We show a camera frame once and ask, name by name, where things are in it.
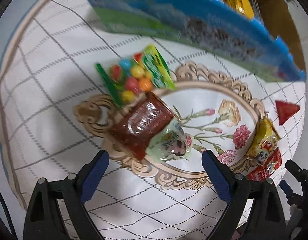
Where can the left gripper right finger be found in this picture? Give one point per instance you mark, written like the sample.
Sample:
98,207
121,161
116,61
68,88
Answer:
266,219

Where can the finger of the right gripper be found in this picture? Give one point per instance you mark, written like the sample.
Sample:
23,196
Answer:
291,200

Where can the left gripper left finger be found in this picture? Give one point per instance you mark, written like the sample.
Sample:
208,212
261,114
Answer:
44,220

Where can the colourful candy ball bag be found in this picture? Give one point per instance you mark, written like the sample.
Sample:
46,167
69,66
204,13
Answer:
132,76

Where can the red small snack packet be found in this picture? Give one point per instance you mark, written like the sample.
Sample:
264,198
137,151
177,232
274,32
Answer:
263,172

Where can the yellow panda snack bag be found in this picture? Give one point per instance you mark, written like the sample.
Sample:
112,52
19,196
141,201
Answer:
264,142

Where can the red triangular snack packet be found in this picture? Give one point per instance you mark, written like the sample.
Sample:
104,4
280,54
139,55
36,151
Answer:
285,110

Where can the floral patterned tablecloth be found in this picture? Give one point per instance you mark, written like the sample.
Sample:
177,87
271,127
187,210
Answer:
55,115

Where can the pale green snack packet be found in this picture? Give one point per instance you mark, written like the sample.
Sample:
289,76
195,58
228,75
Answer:
171,143

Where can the brown jelly cup snack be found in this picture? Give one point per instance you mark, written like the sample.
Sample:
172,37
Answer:
146,119

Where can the cardboard milk box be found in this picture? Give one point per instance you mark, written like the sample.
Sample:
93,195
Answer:
268,45

